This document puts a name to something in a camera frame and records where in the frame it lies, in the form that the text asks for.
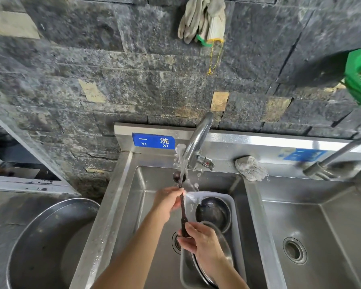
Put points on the white crumpled rag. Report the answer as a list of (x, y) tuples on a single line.
[(250, 169)]

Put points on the stainless steel double sink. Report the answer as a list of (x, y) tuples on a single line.
[(288, 213)]

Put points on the person's right hand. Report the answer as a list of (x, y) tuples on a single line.
[(205, 241)]

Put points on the chrome sink faucet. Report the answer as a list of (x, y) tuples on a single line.
[(334, 158), (197, 141)]

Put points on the grey work gloves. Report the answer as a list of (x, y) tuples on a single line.
[(204, 18)]

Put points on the person's right thumb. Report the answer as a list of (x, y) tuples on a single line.
[(192, 226)]

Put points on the steel plate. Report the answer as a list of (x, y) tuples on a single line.
[(225, 246)]

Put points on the dark slender utensil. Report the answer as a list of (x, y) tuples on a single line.
[(183, 216)]

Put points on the person's left hand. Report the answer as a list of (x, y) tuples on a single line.
[(165, 201)]

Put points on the person's right forearm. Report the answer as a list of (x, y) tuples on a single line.
[(225, 274)]

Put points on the person's left fingers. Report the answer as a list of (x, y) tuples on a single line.
[(178, 198)]

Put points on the blue sink label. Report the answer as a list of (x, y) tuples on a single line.
[(305, 154), (153, 141)]

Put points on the grey plastic wash tub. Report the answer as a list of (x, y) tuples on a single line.
[(238, 225)]

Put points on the small steel bowl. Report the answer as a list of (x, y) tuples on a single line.
[(214, 211)]

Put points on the person's left forearm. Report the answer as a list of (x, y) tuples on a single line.
[(128, 252)]

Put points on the large steel basin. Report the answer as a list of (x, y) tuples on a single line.
[(45, 246)]

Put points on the green plastic basket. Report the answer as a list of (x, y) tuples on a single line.
[(359, 78)]

